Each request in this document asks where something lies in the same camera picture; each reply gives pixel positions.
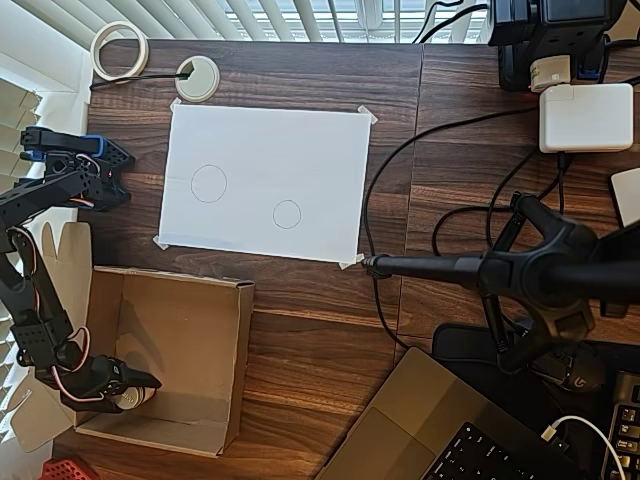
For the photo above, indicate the grey laptop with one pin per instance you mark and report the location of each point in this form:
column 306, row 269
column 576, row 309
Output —
column 410, row 415

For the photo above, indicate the white jar with silver lid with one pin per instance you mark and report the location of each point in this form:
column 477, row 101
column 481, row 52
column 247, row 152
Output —
column 134, row 398

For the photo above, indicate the open cardboard box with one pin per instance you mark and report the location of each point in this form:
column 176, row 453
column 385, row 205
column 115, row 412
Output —
column 190, row 340

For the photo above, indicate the black keyboard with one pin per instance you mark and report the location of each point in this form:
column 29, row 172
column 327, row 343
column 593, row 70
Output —
column 627, row 430

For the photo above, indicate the cream round plug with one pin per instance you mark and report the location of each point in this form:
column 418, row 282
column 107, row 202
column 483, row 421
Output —
column 550, row 72

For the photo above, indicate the black mouse pad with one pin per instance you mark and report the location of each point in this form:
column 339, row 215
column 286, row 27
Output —
column 460, row 340

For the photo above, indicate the blue table clamp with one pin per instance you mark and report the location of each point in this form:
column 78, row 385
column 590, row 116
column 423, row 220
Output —
column 30, row 155

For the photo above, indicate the blue plug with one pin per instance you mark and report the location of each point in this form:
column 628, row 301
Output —
column 589, row 67

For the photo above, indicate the white paper sheet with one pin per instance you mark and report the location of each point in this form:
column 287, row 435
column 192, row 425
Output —
column 280, row 165

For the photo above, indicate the black computer mouse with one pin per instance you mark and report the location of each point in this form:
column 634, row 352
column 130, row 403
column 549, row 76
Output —
column 580, row 375

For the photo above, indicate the masking tape roll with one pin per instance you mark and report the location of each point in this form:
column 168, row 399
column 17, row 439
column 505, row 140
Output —
column 100, row 65

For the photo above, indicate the grey flat device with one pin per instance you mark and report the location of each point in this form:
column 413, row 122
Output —
column 629, row 197

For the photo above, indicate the white vertical blinds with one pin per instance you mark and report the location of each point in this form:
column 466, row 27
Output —
column 300, row 15
column 10, row 110

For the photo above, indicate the black camera tripod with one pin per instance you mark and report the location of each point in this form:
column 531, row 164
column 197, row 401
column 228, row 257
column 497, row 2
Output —
column 550, row 280

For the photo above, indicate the masking tape piece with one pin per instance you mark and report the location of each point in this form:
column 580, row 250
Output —
column 175, row 104
column 350, row 262
column 369, row 116
column 161, row 243

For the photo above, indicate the black desktop device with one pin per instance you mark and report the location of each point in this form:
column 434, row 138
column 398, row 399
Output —
column 550, row 20

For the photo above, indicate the white power adapter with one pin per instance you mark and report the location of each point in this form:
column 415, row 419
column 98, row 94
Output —
column 585, row 117

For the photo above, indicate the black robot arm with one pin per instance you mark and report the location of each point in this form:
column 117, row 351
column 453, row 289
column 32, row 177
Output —
column 30, row 295

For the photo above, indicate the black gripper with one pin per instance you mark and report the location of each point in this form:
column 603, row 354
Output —
column 121, row 376

